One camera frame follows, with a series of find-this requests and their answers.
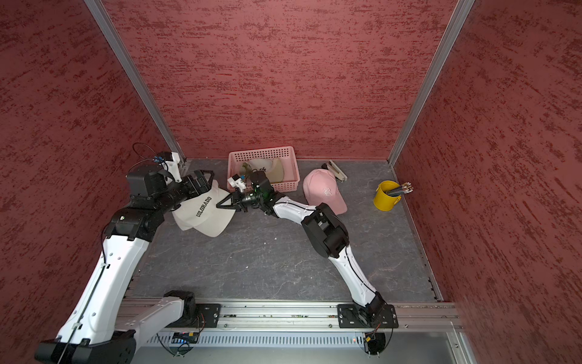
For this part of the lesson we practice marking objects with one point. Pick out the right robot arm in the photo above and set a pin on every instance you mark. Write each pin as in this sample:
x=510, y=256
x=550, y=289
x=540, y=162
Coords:
x=325, y=231

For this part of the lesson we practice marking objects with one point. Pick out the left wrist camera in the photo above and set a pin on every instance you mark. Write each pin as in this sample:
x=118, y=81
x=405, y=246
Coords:
x=171, y=163

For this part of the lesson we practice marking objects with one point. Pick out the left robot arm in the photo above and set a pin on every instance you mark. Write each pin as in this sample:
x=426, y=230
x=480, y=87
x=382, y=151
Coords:
x=90, y=335

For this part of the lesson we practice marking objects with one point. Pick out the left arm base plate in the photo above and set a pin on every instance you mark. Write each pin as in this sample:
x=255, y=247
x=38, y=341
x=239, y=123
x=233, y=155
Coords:
x=203, y=316

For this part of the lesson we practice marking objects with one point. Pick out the cream baseball cap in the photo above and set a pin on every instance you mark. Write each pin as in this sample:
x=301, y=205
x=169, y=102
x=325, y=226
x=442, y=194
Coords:
x=202, y=214

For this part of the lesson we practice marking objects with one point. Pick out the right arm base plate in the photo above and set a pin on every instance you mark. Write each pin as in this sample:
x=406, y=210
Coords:
x=351, y=316

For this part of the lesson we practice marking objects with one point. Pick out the right corner aluminium post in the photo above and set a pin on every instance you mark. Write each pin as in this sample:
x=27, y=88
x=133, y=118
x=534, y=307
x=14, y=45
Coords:
x=450, y=35

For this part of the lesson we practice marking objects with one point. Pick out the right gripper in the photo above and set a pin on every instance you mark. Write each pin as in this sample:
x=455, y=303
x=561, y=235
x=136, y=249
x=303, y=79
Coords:
x=239, y=201

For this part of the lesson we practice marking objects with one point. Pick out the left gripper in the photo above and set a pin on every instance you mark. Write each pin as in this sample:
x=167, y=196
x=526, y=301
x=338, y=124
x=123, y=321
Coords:
x=204, y=186

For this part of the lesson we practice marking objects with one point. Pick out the pink baseball cap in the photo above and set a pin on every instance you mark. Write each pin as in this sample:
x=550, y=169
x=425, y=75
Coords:
x=320, y=186

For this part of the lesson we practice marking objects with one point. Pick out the corner aluminium post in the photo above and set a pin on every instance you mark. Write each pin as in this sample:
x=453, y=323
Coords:
x=450, y=35
x=113, y=38

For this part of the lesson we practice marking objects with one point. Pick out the left corner aluminium post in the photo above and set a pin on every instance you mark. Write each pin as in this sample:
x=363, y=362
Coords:
x=113, y=38

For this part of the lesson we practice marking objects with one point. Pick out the beige cap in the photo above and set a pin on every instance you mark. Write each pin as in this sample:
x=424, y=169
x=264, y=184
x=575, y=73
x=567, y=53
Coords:
x=273, y=169

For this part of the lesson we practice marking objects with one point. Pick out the yellow pencil cup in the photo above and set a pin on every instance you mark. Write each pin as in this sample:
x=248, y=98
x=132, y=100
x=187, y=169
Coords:
x=382, y=200

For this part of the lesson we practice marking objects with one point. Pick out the pink perforated plastic basket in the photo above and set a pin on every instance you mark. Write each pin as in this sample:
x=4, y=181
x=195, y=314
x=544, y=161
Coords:
x=285, y=154

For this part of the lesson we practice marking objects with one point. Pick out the aluminium front rail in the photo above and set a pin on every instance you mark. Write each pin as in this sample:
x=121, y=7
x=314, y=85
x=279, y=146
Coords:
x=317, y=316

